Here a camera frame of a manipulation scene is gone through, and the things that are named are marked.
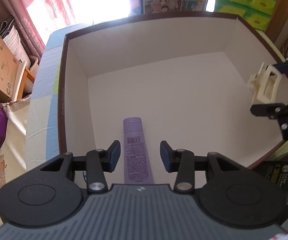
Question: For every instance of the black electronics box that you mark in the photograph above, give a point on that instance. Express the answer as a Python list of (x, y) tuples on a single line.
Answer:
[(276, 171)]

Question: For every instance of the white plastic buckets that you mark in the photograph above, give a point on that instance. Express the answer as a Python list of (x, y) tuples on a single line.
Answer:
[(13, 41)]

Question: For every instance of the checked pastel tablecloth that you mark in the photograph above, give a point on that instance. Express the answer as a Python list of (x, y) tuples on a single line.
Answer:
[(42, 141)]

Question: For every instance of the purple cosmetic tube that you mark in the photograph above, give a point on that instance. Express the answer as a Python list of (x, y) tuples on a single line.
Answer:
[(137, 168)]

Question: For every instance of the wooden stool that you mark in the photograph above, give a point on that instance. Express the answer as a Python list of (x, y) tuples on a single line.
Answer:
[(23, 73)]

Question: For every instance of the brown cardboard storage box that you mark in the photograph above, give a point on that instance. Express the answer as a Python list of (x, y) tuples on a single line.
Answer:
[(183, 74)]

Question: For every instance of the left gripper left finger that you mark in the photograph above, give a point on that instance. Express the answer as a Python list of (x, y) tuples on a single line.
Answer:
[(95, 163)]

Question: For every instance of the cream plastic hair claw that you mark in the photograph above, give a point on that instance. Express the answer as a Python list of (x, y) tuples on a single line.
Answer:
[(264, 84)]

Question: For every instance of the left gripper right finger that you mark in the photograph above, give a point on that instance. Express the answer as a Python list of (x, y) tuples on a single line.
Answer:
[(185, 163)]

